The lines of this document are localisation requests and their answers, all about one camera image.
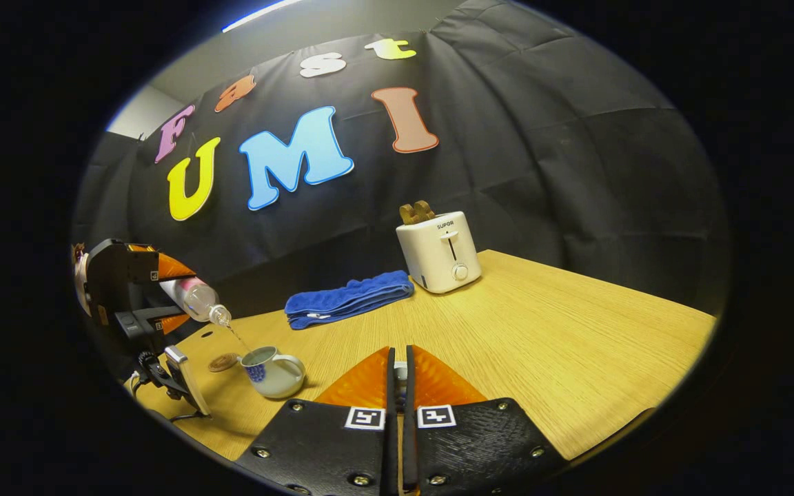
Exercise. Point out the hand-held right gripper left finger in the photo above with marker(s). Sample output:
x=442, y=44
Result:
x=389, y=448

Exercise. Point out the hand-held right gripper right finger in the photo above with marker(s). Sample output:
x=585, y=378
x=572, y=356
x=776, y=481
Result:
x=410, y=448

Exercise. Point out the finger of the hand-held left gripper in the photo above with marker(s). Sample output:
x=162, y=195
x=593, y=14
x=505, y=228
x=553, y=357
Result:
x=171, y=266
x=152, y=320

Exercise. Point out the clear plastic water bottle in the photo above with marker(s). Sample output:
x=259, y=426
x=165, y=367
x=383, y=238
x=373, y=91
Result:
x=194, y=296

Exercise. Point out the white teacup lid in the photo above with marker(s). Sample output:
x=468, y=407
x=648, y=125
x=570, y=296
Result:
x=401, y=372

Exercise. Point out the round brown coaster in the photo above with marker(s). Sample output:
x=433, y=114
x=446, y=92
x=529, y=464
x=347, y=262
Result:
x=222, y=363

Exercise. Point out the white blue-patterned teacup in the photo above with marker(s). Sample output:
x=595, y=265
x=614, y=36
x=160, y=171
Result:
x=276, y=379

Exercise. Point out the folded blue towel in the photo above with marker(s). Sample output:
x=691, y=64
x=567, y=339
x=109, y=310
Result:
x=349, y=296

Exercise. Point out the white toaster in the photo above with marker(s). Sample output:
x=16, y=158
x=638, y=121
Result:
x=438, y=255

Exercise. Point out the ceiling light strip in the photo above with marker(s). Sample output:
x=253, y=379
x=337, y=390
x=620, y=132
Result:
x=262, y=14

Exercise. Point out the black backdrop cloth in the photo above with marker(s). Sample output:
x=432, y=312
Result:
x=507, y=172

